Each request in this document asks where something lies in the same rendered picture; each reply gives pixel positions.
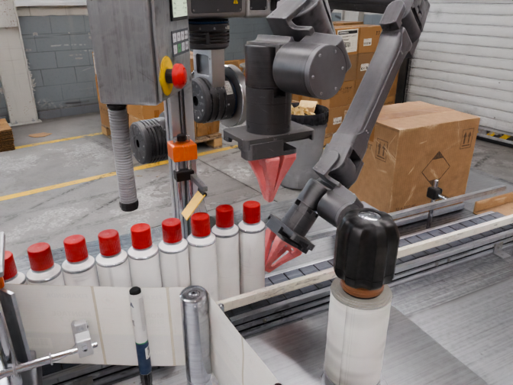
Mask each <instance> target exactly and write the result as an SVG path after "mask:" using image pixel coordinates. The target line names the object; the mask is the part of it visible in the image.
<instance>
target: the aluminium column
mask: <svg viewBox="0 0 513 385"><path fill-rule="evenodd" d="M181 96H182V115H183V125H184V134H189V135H190V139H191V140H192V141H193V142H195V127H194V114H193V100H192V83H190V84H189V85H187V87H185V88H184V89H182V90H181ZM163 103H164V112H165V122H166V139H167V141H172V140H173V136H176V135H177V134H181V133H182V129H181V120H180V110H179V92H177V93H176V94H174V95H172V96H170V97H169V98H168V99H166V100H165V101H163ZM168 158H169V176H170V186H171V196H172V205H173V218H179V210H178V200H177V190H176V180H175V179H174V175H173V171H174V169H175V162H174V161H173V160H172V159H171V158H170V157H169V156H168ZM183 168H185V166H184V161H182V162H180V169H183ZM192 169H193V170H194V174H196V175H197V167H196V160H192ZM192 182H193V181H192ZM197 191H198V187H197V186H196V184H195V183H194V182H193V195H195V194H196V193H197ZM182 202H183V210H184V209H185V207H186V206H187V205H186V182H185V181H182ZM197 212H199V207H198V206H197V208H196V209H195V213H197ZM184 223H185V234H186V240H187V237H188V225H187V220H186V219H185V217H184Z"/></svg>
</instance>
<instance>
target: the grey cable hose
mask: <svg viewBox="0 0 513 385"><path fill-rule="evenodd" d="M106 106H107V108H108V117H109V120H110V121H109V122H110V129H111V139H112V147H113V152H114V158H115V167H116V168H115V169H116V175H117V181H118V191H119V197H120V201H119V206H120V208H121V210H122V211H124V212H132V211H134V210H136V209H138V206H139V202H138V198H137V191H136V184H135V177H134V167H133V159H132V158H133V157H132V151H131V141H130V133H129V125H128V119H127V109H126V106H127V105H116V104H107V105H106Z"/></svg>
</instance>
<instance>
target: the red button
mask: <svg viewBox="0 0 513 385"><path fill-rule="evenodd" d="M165 78H166V82H167V83H172V84H173V86H174V87H175V88H176V89H182V88H183V87H184V86H185V85H186V83H187V71H186V68H185V67H184V66H183V65H182V64H181V63H176V64H174V65H173V68H172V69H166V72H165Z"/></svg>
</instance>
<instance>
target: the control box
mask: <svg viewBox="0 0 513 385"><path fill-rule="evenodd" d="M86 4H87V10H88V16H89V26H90V31H91V38H92V48H93V53H94V59H95V69H96V76H97V81H98V91H99V97H100V102H101V103H103V104H116V105H159V104H160V103H161V102H163V101H165V100H166V99H168V98H169V97H170V96H172V95H174V94H176V93H177V92H178V91H180V90H182V89H184V88H185V87H187V85H189V84H190V83H191V82H192V79H191V67H190V53H189V51H188V52H186V53H183V54H180V55H178V56H176V57H173V49H172V38H171V31H176V30H179V29H183V28H188V29H189V27H188V18H187V19H183V20H178V21H171V17H170V6H169V0H86ZM176 63H181V64H182V65H183V66H184V67H185V68H186V71H187V83H186V85H185V86H184V87H183V88H182V89H176V88H175V87H174V86H173V84H172V83H167V82H166V78H165V72H166V69H172V68H173V65H174V64H176Z"/></svg>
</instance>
